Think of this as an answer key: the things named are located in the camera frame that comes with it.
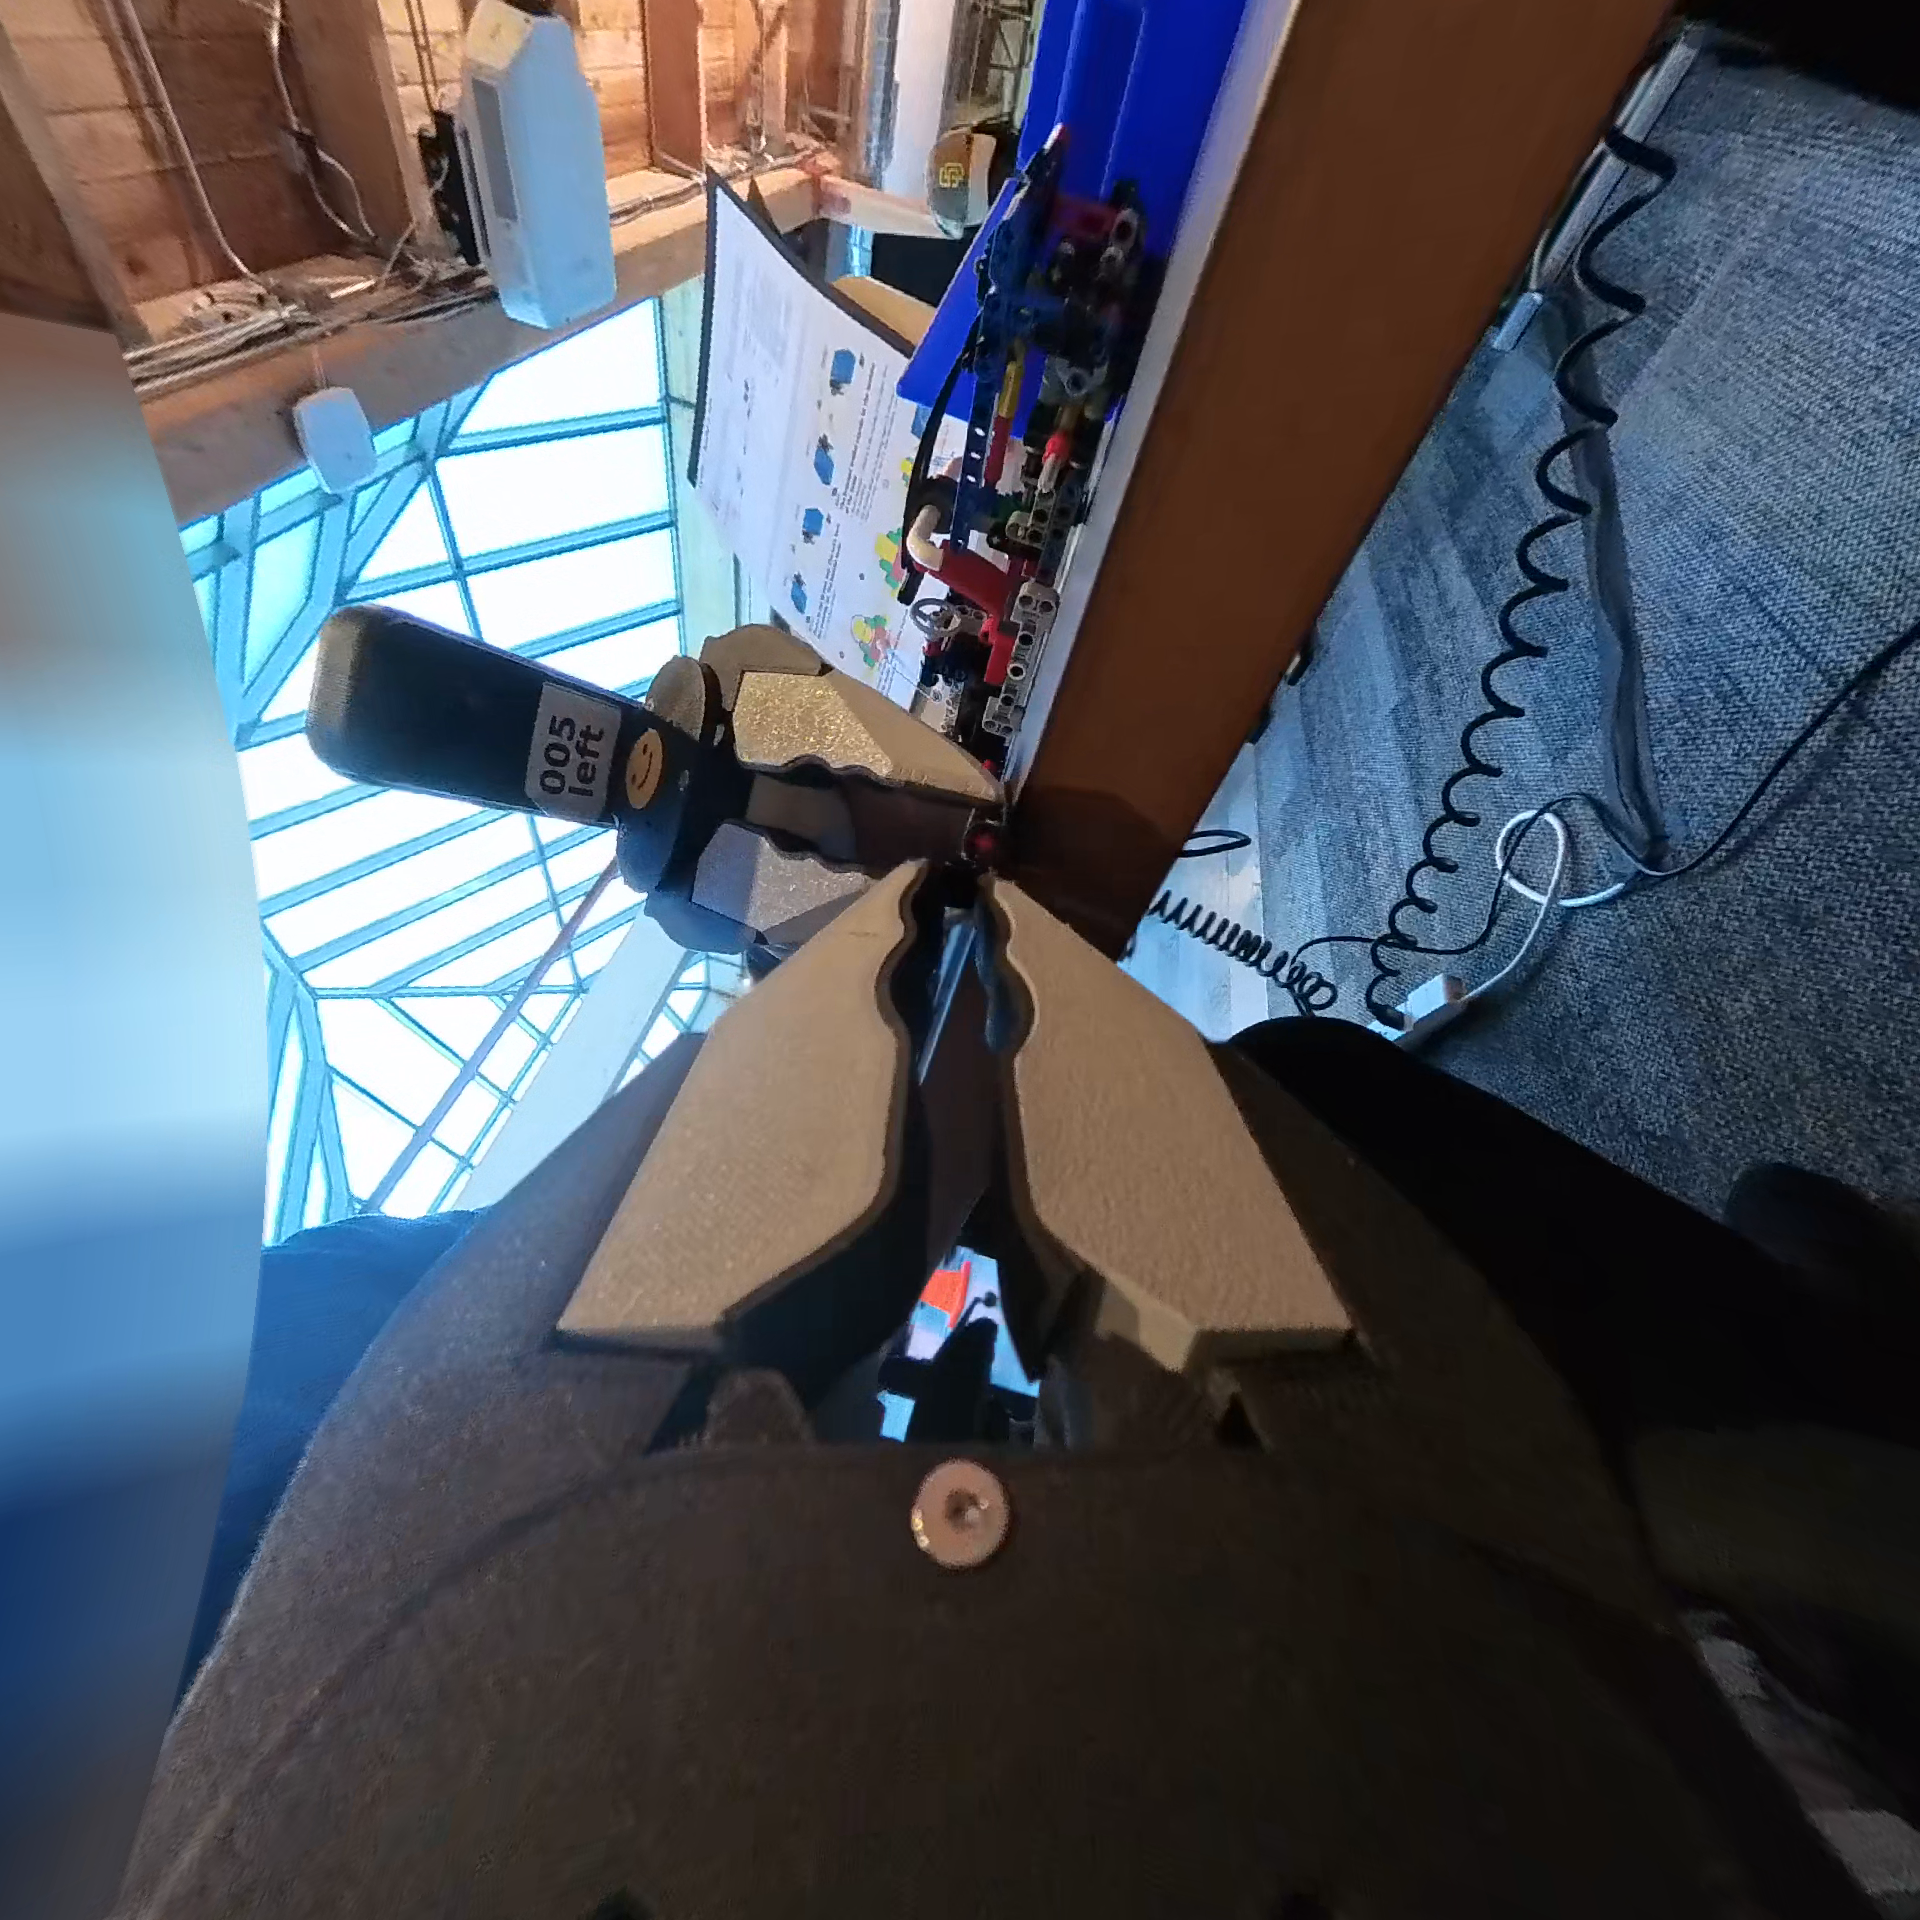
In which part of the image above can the toy brick car model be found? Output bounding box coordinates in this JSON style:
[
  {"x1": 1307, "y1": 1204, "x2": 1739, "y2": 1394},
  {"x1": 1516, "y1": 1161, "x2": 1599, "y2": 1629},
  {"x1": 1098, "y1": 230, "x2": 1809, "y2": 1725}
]
[{"x1": 897, "y1": 129, "x2": 1170, "y2": 757}]

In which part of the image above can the white wall device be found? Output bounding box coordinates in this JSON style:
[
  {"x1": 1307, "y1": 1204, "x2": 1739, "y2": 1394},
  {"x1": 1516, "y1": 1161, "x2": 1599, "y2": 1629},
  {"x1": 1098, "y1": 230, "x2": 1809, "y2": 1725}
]
[{"x1": 453, "y1": 0, "x2": 616, "y2": 328}]

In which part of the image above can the blue plastic bin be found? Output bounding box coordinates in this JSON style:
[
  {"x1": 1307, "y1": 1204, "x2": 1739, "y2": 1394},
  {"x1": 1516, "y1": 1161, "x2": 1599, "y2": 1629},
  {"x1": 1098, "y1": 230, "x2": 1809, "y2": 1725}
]
[{"x1": 897, "y1": 0, "x2": 1300, "y2": 436}]

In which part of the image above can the black coiled cable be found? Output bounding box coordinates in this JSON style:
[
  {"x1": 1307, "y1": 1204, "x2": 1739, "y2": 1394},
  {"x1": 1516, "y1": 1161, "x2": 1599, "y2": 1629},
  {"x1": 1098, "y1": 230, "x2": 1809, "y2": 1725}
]
[{"x1": 1145, "y1": 126, "x2": 1667, "y2": 1020}]

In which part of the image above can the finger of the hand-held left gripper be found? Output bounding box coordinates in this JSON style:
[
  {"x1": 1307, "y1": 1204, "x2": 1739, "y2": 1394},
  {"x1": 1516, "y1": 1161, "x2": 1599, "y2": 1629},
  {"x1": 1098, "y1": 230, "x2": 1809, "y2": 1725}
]
[
  {"x1": 689, "y1": 817, "x2": 940, "y2": 955},
  {"x1": 701, "y1": 628, "x2": 1004, "y2": 822}
]

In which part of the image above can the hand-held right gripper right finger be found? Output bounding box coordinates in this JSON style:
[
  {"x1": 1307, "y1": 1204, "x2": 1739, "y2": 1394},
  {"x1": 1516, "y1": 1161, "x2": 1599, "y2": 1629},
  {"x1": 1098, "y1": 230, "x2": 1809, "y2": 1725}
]
[{"x1": 982, "y1": 878, "x2": 1355, "y2": 1379}]

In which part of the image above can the white cable with plug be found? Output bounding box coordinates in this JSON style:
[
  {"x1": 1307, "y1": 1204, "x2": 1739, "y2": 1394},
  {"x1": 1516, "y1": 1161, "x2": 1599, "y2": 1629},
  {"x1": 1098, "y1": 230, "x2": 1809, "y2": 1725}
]
[{"x1": 1388, "y1": 809, "x2": 1637, "y2": 1041}]

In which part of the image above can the black cap with yellow logo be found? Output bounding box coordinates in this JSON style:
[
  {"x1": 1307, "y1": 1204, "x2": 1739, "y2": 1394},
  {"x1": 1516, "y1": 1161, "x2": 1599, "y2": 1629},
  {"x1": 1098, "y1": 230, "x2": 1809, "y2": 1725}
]
[{"x1": 923, "y1": 122, "x2": 1024, "y2": 237}]

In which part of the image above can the printed instruction sheet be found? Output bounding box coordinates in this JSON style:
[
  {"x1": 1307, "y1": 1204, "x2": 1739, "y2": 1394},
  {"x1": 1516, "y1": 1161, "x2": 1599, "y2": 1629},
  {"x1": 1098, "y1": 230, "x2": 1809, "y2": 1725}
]
[{"x1": 689, "y1": 174, "x2": 982, "y2": 709}]

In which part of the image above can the small white sensor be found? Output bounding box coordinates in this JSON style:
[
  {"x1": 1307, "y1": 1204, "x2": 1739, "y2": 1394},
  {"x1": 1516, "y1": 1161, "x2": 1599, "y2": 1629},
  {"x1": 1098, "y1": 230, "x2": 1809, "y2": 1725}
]
[{"x1": 290, "y1": 388, "x2": 376, "y2": 493}]

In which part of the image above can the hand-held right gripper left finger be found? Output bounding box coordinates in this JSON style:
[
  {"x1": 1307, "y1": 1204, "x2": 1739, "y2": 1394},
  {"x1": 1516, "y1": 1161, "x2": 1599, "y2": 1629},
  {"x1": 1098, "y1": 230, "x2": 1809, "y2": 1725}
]
[{"x1": 559, "y1": 863, "x2": 933, "y2": 1396}]

